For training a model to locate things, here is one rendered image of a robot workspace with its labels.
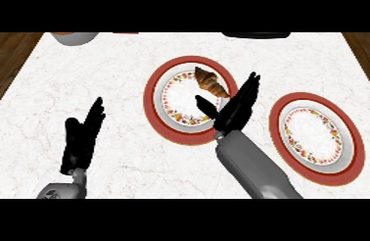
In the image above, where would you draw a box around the brown croissant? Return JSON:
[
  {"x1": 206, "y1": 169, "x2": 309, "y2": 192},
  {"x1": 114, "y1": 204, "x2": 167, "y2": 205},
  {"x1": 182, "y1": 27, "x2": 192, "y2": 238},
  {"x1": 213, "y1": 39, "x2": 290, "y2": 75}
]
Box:
[{"x1": 194, "y1": 66, "x2": 232, "y2": 99}]

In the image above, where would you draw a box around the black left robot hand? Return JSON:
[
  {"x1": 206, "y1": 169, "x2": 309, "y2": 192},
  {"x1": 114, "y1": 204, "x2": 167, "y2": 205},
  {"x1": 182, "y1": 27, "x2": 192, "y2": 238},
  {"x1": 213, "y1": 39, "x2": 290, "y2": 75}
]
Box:
[{"x1": 60, "y1": 96, "x2": 108, "y2": 176}]

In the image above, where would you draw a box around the red-rimmed floral plate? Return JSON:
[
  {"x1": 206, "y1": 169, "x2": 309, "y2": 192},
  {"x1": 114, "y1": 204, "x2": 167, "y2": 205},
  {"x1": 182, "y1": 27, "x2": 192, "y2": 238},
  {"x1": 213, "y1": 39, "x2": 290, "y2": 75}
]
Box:
[
  {"x1": 142, "y1": 55, "x2": 241, "y2": 147},
  {"x1": 267, "y1": 91, "x2": 368, "y2": 187}
]

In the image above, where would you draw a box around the grey bowl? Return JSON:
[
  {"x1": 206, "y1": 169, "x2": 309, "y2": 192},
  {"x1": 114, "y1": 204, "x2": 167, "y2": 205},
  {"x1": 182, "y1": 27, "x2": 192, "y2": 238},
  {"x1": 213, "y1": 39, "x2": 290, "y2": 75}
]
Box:
[{"x1": 51, "y1": 31, "x2": 101, "y2": 47}]

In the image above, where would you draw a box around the black flat object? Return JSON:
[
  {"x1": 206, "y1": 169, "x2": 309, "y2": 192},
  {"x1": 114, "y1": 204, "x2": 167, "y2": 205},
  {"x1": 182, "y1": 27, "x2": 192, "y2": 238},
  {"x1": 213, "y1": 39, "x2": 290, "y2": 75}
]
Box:
[{"x1": 222, "y1": 31, "x2": 293, "y2": 40}]

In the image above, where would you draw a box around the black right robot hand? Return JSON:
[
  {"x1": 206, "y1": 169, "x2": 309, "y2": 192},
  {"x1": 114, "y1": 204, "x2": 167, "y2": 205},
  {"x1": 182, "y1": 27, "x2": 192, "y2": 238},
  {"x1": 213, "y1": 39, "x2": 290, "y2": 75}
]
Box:
[{"x1": 194, "y1": 72, "x2": 262, "y2": 133}]

